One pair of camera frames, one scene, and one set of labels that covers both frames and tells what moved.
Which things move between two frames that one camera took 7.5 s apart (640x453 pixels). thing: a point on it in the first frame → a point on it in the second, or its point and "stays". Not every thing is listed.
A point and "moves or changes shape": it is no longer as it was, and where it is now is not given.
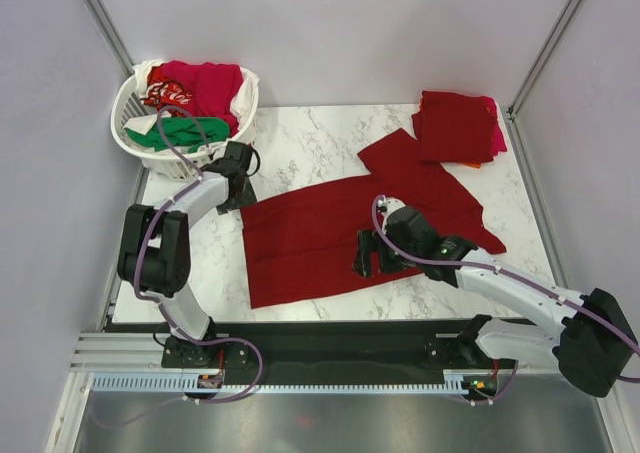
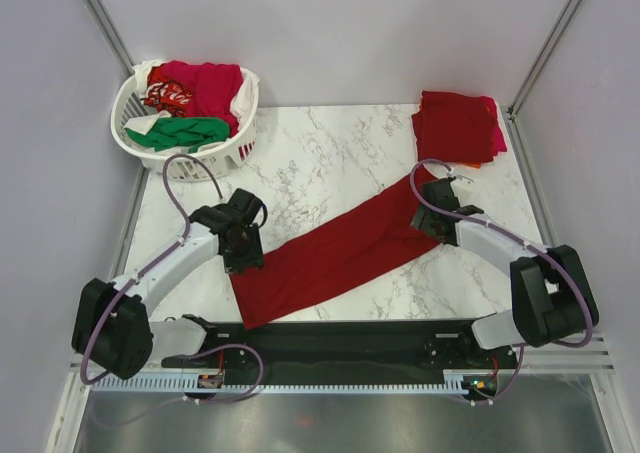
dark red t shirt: [303, 246] moves or changes shape
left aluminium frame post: [104, 21] stays
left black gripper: [247, 198] → [254, 258]
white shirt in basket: [242, 111] stays
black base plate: [317, 347] stays
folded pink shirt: [499, 141] stays
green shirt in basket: [188, 134] stays
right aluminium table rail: [548, 236] stays
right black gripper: [368, 242] → [418, 218]
